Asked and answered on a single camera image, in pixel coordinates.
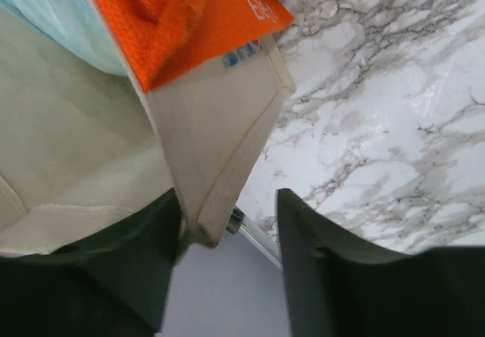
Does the light blue plastic grocery bag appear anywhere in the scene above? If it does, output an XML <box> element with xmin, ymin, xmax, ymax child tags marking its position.
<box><xmin>1</xmin><ymin>0</ymin><xmax>127</xmax><ymax>76</ymax></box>

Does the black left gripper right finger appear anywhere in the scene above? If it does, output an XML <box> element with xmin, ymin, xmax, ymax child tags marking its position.
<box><xmin>276</xmin><ymin>189</ymin><xmax>484</xmax><ymax>336</ymax></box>

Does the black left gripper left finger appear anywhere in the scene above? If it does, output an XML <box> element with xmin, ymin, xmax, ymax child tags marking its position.
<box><xmin>1</xmin><ymin>190</ymin><xmax>182</xmax><ymax>336</ymax></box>

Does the beige canvas tote bag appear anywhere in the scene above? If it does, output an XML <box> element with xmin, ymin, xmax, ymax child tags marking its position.
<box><xmin>1</xmin><ymin>0</ymin><xmax>295</xmax><ymax>257</ymax></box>

